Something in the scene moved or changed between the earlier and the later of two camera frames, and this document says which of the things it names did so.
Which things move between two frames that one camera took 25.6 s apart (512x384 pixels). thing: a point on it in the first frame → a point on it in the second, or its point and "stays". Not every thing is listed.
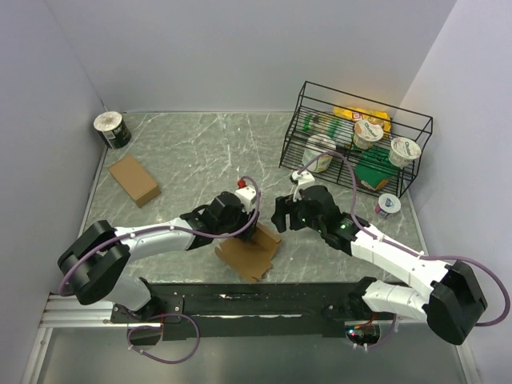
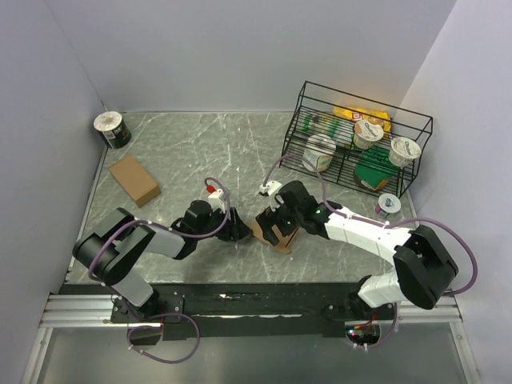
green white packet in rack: x=340 y=130 stays
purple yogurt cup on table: x=387 y=204 stays
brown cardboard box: x=250 y=258 → x=284 y=242
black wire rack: x=354 y=141 stays
